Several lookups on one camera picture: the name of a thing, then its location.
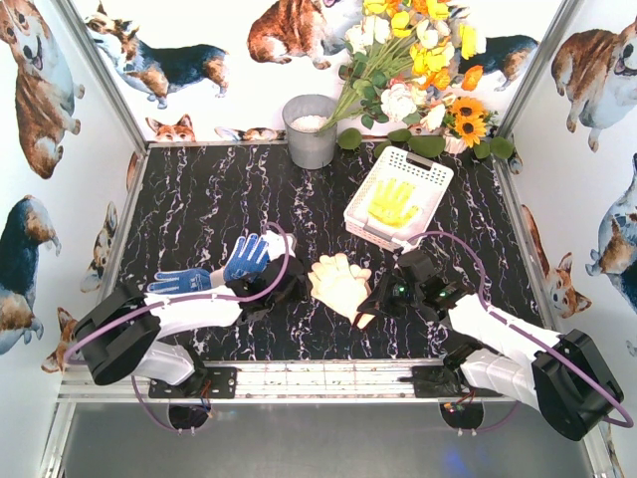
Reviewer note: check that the grey metal bucket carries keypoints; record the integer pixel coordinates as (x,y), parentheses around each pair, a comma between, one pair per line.
(311,140)

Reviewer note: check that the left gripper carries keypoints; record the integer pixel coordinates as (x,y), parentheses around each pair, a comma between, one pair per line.
(287,277)

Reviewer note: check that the yellow coated work glove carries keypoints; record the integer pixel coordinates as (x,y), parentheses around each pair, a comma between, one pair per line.
(389,203)

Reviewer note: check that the cream knit glove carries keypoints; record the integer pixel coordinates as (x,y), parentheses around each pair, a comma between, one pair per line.
(341,286)

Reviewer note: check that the artificial flower bouquet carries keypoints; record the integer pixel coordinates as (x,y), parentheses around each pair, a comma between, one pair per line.
(404,58)

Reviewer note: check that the white plastic storage basket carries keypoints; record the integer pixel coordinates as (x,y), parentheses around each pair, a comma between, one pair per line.
(431,179)

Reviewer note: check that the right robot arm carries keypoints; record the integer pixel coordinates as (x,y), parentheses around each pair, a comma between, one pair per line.
(562,376)

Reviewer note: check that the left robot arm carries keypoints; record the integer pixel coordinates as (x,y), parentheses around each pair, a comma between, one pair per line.
(123,335)

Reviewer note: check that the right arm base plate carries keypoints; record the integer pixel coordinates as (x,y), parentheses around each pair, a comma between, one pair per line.
(429,381)

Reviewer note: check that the blue dotted glove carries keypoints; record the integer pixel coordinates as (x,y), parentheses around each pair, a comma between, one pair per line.
(180,282)
(250,255)

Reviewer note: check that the sunflower pot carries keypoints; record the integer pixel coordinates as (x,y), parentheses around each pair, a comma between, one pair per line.
(466,123)

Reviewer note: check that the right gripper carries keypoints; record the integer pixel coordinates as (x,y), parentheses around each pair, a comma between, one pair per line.
(380,292)

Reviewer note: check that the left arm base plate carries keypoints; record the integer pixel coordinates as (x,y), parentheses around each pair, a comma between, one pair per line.
(215,382)

